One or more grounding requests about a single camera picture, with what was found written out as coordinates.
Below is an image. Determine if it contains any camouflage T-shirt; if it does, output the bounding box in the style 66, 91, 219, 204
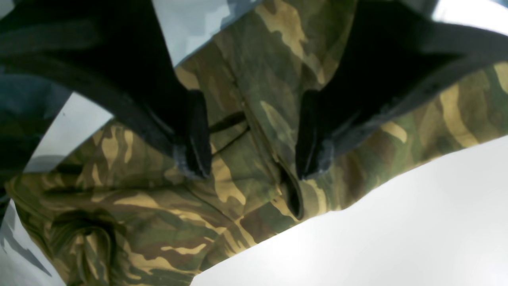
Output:
1, 0, 507, 286

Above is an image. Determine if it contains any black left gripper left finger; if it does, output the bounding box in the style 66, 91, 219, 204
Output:
1, 0, 211, 179

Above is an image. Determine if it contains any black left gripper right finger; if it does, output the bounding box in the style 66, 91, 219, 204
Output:
296, 0, 508, 180

